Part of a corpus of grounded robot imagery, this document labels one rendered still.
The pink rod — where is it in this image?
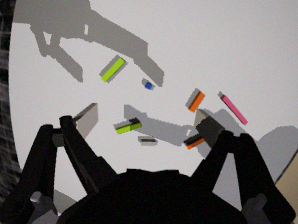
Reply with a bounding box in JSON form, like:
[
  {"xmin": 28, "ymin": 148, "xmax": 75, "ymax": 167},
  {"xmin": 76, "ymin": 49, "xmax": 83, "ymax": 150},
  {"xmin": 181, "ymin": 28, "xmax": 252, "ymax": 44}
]
[{"xmin": 220, "ymin": 94, "xmax": 248, "ymax": 125}]

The lime green rod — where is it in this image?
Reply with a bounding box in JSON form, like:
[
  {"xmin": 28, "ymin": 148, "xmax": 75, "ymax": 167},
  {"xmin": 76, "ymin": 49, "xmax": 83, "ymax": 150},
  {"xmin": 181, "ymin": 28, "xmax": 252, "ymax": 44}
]
[
  {"xmin": 101, "ymin": 58, "xmax": 125, "ymax": 82},
  {"xmin": 116, "ymin": 121, "xmax": 142, "ymax": 134}
]

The orange rod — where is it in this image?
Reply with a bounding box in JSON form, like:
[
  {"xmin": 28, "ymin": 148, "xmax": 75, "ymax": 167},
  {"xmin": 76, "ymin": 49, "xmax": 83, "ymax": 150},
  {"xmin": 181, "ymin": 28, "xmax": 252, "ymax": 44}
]
[
  {"xmin": 186, "ymin": 136, "xmax": 205, "ymax": 150},
  {"xmin": 188, "ymin": 91, "xmax": 205, "ymax": 113}
]

